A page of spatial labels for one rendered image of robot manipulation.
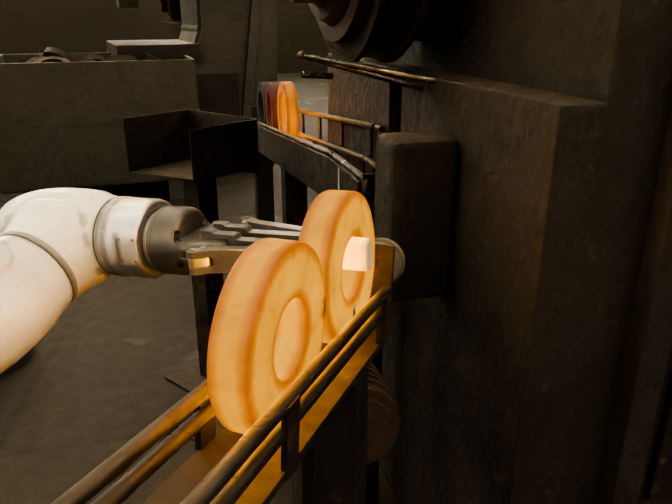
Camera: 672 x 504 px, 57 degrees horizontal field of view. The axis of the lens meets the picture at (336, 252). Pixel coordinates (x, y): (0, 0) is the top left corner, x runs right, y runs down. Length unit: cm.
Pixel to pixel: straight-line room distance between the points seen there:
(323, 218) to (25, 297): 30
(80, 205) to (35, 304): 13
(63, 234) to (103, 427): 104
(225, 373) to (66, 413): 137
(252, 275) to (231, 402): 9
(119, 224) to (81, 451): 101
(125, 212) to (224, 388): 31
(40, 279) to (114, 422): 106
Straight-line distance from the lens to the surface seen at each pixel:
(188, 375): 183
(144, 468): 43
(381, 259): 69
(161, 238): 67
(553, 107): 71
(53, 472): 161
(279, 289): 45
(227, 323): 43
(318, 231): 56
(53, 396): 187
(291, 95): 175
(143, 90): 343
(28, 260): 69
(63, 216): 73
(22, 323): 67
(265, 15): 402
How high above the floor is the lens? 96
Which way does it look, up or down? 21 degrees down
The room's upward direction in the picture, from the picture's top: straight up
